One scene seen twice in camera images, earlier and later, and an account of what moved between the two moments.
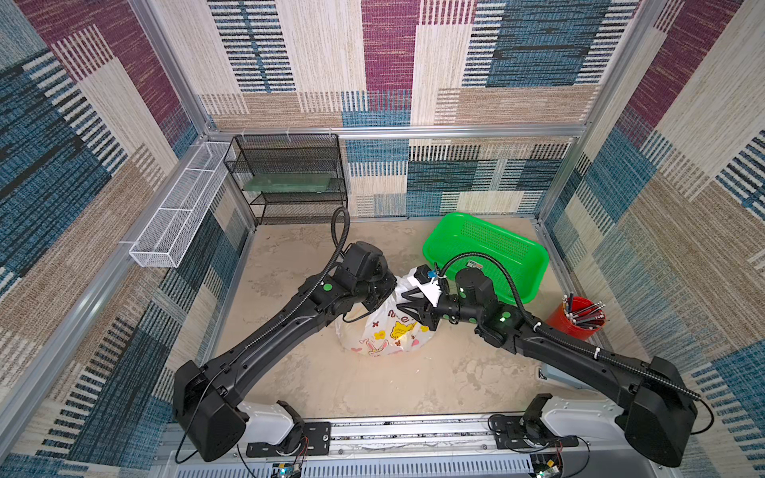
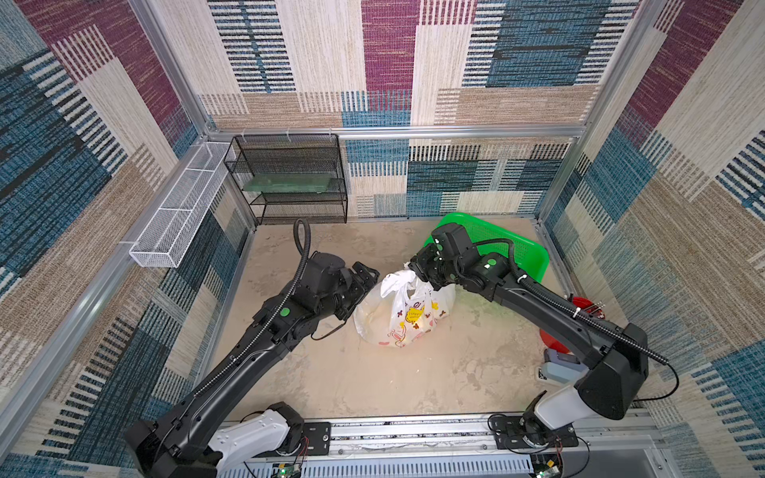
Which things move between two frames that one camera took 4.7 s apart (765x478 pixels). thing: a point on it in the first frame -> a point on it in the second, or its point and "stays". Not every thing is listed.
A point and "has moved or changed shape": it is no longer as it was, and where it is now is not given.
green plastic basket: [456, 233] stays
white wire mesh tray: [170, 233] stays
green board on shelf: [288, 182] stays
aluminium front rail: [481, 446] stays
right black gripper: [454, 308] -> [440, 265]
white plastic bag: [385, 331] has moved or changed shape
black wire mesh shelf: [290, 179] stays
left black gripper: [390, 283] -> [360, 291]
